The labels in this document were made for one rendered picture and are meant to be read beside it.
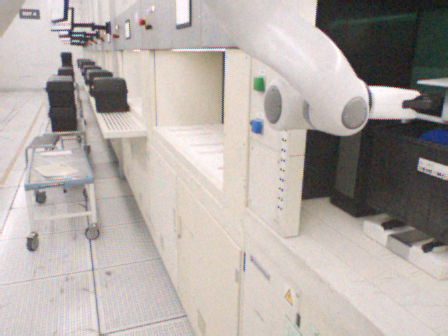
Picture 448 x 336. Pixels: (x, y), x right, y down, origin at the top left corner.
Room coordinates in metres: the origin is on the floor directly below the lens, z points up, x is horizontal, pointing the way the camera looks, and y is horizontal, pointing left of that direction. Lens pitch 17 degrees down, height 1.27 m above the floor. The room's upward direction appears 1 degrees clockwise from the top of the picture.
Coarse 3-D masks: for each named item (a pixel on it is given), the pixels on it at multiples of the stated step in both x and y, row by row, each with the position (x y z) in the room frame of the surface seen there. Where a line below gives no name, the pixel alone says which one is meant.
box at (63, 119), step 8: (48, 112) 3.89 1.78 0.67; (56, 112) 3.90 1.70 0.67; (64, 112) 3.93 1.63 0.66; (72, 112) 3.95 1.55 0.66; (56, 120) 3.90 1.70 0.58; (64, 120) 3.92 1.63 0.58; (72, 120) 3.95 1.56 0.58; (56, 128) 3.90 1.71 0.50; (64, 128) 3.92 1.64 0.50; (72, 128) 3.95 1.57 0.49
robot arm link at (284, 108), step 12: (276, 84) 0.61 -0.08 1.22; (288, 84) 0.60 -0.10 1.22; (264, 96) 0.65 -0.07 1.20; (276, 96) 0.61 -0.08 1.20; (288, 96) 0.59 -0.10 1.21; (300, 96) 0.59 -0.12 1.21; (264, 108) 0.65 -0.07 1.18; (276, 108) 0.60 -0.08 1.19; (288, 108) 0.58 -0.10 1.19; (300, 108) 0.59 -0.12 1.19; (276, 120) 0.60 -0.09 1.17; (288, 120) 0.59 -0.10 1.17; (300, 120) 0.59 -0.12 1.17
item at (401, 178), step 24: (408, 120) 0.85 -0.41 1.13; (432, 120) 0.78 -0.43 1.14; (384, 144) 0.78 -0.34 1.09; (408, 144) 0.72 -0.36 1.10; (432, 144) 0.68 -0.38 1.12; (384, 168) 0.77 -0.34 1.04; (408, 168) 0.72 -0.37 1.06; (432, 168) 0.67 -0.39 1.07; (384, 192) 0.77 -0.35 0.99; (408, 192) 0.71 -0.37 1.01; (432, 192) 0.67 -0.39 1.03; (408, 216) 0.71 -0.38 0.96; (432, 216) 0.66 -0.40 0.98; (432, 240) 0.66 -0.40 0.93
